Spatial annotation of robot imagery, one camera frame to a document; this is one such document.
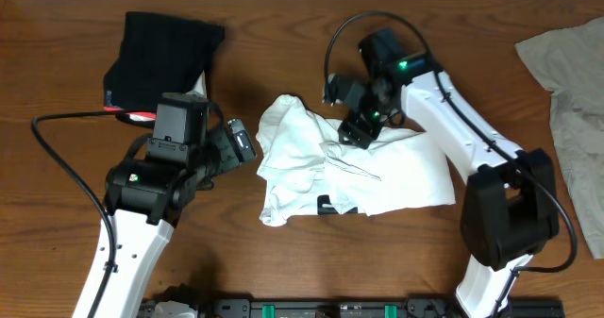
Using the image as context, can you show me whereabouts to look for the white t-shirt black logo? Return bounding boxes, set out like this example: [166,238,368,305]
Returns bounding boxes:
[256,94,455,226]

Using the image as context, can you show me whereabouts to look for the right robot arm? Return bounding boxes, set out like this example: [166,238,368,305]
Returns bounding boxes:
[324,51,560,317]

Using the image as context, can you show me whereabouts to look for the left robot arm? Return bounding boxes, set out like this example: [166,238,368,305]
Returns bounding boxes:
[74,115,256,317]

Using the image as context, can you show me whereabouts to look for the white folded garment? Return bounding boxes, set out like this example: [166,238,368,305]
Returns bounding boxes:
[128,72,207,123]

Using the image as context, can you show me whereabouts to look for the black folded garment red trim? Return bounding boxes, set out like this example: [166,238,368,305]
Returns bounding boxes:
[103,11,226,119]

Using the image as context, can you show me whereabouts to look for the beige khaki shorts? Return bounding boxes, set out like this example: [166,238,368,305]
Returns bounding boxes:
[515,18,603,259]

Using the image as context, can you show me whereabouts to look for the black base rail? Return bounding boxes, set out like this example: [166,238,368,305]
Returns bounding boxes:
[136,297,565,318]

